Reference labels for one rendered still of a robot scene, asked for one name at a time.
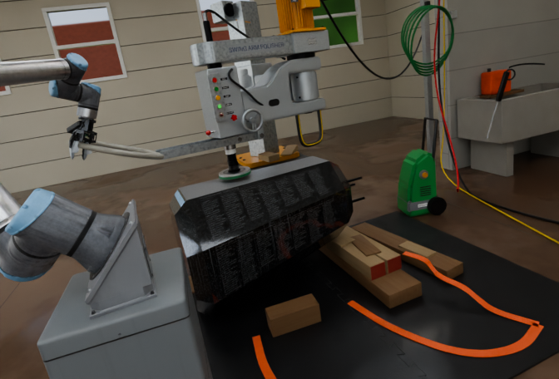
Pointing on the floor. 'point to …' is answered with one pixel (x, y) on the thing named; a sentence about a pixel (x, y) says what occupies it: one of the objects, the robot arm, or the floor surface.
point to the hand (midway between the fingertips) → (77, 156)
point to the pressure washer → (420, 181)
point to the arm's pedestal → (129, 332)
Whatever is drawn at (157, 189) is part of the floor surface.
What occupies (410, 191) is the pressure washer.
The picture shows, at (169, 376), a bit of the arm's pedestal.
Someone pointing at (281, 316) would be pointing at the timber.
